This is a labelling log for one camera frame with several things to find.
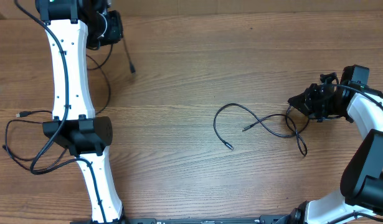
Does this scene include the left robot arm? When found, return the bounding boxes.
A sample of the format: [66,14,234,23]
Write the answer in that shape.
[35,1,125,223]

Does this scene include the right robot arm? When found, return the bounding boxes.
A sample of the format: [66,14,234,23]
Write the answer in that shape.
[278,65,383,223]

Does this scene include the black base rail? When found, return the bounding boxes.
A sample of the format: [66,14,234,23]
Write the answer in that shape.
[69,213,291,224]

